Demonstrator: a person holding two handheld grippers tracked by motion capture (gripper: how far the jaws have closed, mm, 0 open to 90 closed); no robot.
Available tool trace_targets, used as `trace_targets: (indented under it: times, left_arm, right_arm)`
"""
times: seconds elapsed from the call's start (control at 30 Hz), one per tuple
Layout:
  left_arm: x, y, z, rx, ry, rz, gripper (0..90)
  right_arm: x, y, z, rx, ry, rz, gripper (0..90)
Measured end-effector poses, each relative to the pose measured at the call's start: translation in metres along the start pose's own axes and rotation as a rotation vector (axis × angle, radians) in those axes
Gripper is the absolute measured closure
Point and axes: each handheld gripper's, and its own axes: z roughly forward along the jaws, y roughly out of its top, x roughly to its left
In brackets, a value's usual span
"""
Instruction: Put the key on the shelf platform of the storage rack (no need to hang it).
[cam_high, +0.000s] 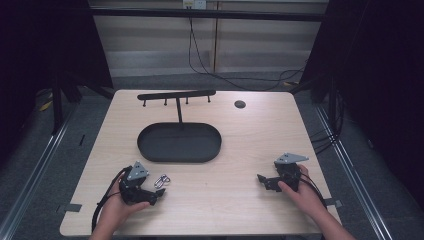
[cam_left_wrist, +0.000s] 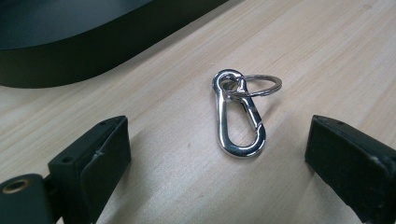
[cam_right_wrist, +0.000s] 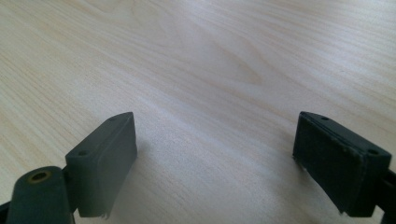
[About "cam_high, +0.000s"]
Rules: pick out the black horizontal metal bar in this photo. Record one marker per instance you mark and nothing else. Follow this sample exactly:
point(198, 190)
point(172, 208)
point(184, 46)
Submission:
point(206, 14)

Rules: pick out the round dark table grommet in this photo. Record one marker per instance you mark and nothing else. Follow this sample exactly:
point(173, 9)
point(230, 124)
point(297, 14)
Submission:
point(240, 104)

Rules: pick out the black metal stand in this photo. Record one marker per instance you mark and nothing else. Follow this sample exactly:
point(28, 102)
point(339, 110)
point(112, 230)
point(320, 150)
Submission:
point(57, 106)

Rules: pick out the short black tape strip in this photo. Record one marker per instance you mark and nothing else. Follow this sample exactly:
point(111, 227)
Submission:
point(82, 140)

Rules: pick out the white wall socket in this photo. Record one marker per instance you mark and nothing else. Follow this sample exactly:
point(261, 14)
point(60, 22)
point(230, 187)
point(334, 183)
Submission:
point(194, 4)

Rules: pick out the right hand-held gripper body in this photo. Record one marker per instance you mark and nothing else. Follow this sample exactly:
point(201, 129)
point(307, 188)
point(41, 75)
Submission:
point(288, 175)

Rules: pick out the yellow floor marker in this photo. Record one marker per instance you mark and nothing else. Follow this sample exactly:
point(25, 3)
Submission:
point(46, 105)

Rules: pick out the grey tape strip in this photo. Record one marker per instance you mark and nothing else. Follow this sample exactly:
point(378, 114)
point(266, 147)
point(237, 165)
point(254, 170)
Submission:
point(333, 202)
point(69, 208)

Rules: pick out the dark curtain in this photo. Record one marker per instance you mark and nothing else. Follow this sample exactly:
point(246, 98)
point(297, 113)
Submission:
point(383, 66)
point(43, 43)

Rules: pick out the black key rack with tray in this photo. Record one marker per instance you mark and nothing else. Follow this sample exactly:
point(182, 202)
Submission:
point(180, 143)

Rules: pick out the person's right hand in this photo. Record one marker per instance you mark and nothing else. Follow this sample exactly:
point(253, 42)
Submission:
point(305, 196)

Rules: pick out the metal floor rail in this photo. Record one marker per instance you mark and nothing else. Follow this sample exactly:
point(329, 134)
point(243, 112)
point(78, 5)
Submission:
point(356, 180)
point(30, 180)

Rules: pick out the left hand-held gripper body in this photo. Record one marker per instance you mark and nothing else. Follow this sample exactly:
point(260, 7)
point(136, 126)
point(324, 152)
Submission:
point(133, 193)

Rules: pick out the person's left hand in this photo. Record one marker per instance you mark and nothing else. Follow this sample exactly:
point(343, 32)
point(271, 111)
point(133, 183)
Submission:
point(115, 210)

